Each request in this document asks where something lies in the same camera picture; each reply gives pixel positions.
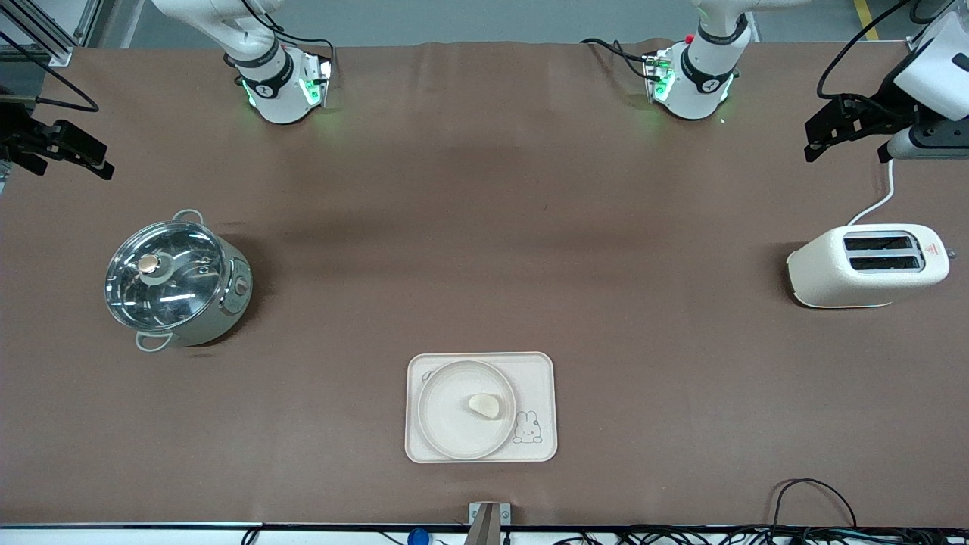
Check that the pale steamed bun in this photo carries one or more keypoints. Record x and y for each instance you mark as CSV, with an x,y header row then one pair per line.
x,y
484,406

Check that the cream round plate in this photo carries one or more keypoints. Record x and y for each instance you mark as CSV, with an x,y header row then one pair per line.
x,y
454,416

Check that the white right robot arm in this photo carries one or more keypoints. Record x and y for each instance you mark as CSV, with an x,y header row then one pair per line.
x,y
281,94

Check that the white two-slot toaster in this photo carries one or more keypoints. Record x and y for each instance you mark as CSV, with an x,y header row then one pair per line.
x,y
863,269

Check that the glass pot lid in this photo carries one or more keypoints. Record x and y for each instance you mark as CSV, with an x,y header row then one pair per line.
x,y
166,274

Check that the steel electric cooking pot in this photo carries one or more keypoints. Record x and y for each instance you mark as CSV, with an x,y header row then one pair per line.
x,y
231,291

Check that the brown table cover mat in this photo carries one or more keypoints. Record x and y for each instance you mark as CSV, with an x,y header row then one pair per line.
x,y
484,227

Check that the cream rabbit print tray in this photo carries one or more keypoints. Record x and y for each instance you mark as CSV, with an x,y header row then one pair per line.
x,y
539,393

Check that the blue round cap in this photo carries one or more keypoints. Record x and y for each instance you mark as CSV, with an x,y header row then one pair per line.
x,y
418,537

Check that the aluminium frame profile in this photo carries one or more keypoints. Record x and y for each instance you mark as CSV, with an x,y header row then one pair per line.
x,y
38,26

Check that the grey metal camera bracket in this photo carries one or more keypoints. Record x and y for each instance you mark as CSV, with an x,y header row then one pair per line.
x,y
488,518

